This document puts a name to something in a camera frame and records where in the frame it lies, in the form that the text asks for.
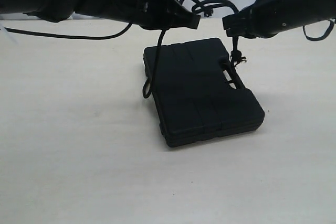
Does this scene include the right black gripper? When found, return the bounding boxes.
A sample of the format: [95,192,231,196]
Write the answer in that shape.
[222,0,284,38]

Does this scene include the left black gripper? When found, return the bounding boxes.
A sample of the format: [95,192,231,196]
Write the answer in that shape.
[131,0,201,30]

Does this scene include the black braided rope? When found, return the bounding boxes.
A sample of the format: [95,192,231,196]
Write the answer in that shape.
[142,0,248,99]

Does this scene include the black plastic carrying case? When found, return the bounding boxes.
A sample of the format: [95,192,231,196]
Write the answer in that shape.
[143,38,265,147]

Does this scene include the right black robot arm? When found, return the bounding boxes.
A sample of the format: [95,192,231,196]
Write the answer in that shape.
[222,0,335,38]

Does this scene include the white zip tie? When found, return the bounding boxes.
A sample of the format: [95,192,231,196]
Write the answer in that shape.
[0,24,18,45]

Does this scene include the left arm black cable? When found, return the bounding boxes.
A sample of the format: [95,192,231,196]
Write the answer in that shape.
[0,0,148,40]

